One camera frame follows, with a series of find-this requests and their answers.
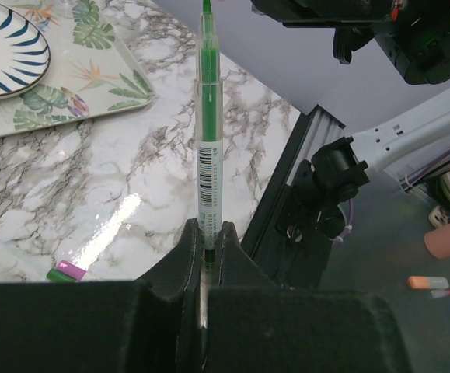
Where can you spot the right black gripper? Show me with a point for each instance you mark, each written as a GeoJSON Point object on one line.
{"type": "Point", "coordinates": [353, 22]}

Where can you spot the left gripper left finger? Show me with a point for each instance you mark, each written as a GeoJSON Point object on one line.
{"type": "Point", "coordinates": [150, 324]}

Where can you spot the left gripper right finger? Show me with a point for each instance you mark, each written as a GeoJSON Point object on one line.
{"type": "Point", "coordinates": [255, 326]}

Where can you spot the pink pen cap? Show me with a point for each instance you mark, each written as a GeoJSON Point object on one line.
{"type": "Point", "coordinates": [71, 270]}

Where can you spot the clear green highlighter pen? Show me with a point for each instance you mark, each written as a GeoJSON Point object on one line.
{"type": "Point", "coordinates": [209, 135]}

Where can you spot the green pen cap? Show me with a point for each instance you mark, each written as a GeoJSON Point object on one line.
{"type": "Point", "coordinates": [54, 275]}

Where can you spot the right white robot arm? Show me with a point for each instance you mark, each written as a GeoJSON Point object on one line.
{"type": "Point", "coordinates": [415, 37]}

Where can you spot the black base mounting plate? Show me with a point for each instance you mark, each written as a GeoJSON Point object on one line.
{"type": "Point", "coordinates": [290, 246]}

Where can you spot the orange white eraser block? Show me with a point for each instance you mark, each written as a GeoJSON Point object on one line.
{"type": "Point", "coordinates": [425, 283]}

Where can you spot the floral leaf tray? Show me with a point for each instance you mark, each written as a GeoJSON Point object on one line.
{"type": "Point", "coordinates": [92, 73]}

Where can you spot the striped blue white plate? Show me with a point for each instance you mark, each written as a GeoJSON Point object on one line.
{"type": "Point", "coordinates": [25, 55]}

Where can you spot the aluminium frame rail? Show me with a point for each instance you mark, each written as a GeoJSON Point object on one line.
{"type": "Point", "coordinates": [320, 117]}

